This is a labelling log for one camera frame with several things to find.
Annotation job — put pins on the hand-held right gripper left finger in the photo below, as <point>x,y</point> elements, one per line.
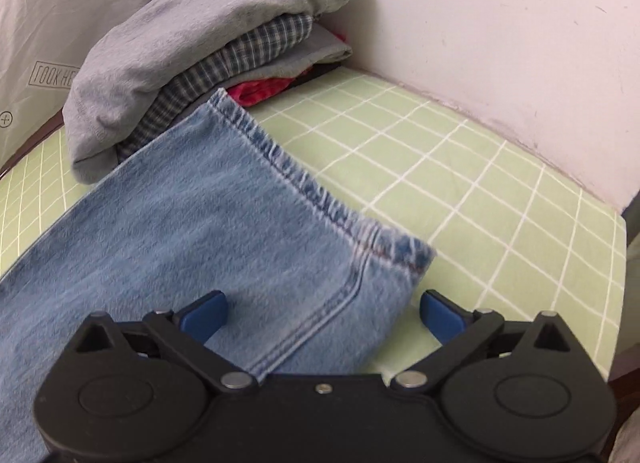
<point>205,319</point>

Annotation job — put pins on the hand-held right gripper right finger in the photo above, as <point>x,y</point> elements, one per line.
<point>442,317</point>

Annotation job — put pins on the blue denim jeans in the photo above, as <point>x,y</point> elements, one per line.
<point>175,223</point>

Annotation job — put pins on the stack of folded clothes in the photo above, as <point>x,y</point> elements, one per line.
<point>190,28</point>

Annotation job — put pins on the folded red garment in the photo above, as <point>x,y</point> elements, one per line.
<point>260,90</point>

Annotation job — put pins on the folded plaid shirt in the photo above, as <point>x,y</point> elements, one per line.
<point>210,73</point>

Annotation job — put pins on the carrot print bed sheet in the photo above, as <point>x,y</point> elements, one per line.
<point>75,3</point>

